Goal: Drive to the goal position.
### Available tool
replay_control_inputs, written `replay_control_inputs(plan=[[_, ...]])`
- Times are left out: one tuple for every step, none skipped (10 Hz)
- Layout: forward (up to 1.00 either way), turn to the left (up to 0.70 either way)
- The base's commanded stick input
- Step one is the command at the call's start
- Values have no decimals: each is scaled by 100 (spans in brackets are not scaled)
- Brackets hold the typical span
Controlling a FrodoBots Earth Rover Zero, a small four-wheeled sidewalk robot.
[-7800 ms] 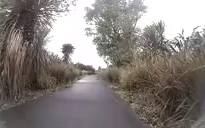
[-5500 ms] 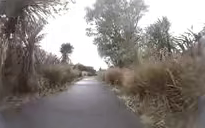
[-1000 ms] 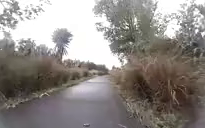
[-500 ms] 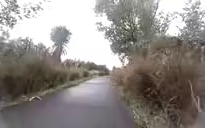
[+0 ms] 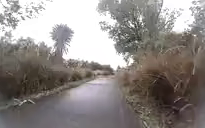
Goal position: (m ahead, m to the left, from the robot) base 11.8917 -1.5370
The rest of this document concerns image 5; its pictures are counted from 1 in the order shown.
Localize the grey asphalt road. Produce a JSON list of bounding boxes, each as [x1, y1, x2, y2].
[[0, 77, 145, 128]]

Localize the palm tree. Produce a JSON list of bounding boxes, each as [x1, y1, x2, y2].
[[49, 23, 75, 65]]

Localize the tall green tree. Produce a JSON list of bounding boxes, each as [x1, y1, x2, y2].
[[97, 0, 183, 64]]

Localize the leaf-strewn dirt verge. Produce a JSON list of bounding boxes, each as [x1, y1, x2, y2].
[[118, 83, 168, 128]]

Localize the dry brown reed thicket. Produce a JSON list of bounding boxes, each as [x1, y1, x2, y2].
[[115, 31, 205, 128], [0, 36, 115, 108]]

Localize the pale stony road verge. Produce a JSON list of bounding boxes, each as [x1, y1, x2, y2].
[[0, 77, 98, 114]]

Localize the leafy tree branches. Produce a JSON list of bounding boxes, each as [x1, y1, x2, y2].
[[0, 0, 48, 34]]

